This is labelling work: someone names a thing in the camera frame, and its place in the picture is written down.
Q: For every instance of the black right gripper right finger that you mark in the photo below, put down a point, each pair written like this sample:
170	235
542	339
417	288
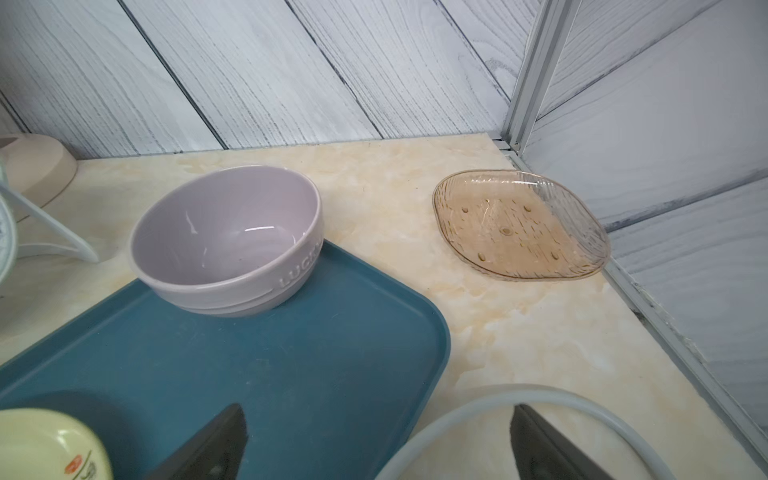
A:
542	452

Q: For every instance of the beige desk fan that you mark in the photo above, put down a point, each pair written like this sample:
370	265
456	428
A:
38	167

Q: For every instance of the teal plastic tray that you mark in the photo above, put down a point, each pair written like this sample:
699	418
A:
332	382

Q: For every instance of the amber glass dish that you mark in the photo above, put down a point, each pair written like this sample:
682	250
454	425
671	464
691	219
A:
519	226

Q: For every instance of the lilac ceramic bowl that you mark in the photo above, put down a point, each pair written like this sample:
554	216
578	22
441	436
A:
231	243

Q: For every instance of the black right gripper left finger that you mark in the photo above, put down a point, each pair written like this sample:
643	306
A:
214	452

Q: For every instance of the cream plate with characters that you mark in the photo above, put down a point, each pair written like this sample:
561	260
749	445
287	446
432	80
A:
45	444

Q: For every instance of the right aluminium frame post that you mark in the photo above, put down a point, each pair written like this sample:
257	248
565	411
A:
543	50

